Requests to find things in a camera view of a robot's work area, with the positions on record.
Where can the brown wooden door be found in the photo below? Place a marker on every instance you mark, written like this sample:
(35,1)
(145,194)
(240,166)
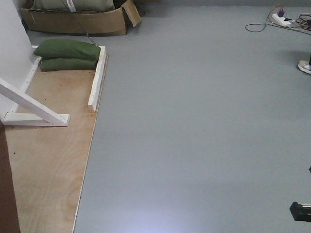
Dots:
(9,222)

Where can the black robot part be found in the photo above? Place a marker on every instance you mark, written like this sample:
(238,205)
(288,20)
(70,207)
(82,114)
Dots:
(301,212)

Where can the brown cardboard box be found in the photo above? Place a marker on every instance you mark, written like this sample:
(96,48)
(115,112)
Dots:
(114,22)

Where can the white far diagonal brace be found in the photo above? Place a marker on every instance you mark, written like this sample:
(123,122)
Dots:
(40,115)

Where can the lower green sandbag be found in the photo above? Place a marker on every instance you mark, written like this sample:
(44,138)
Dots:
(67,64)

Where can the green sandbag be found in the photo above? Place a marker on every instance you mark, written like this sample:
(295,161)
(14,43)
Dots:
(67,64)
(67,48)

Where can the plywood base platform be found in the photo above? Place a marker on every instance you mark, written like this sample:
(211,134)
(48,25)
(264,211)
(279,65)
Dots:
(48,163)

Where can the upper green sandbag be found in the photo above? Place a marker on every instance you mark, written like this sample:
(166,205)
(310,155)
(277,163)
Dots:
(67,48)

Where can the white power strip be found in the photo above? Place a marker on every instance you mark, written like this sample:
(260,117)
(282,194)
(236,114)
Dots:
(280,20)

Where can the person's grey sneaker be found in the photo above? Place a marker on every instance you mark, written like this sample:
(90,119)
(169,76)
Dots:
(304,66)

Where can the olive sandbag in box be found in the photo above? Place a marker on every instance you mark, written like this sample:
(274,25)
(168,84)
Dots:
(74,5)

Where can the purple plug adapter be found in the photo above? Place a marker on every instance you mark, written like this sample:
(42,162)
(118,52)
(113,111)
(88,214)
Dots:
(281,13)

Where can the white far side rail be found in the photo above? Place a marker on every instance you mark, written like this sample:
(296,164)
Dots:
(98,80)

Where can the white wall panel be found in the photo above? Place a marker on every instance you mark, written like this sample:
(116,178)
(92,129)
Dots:
(16,51)

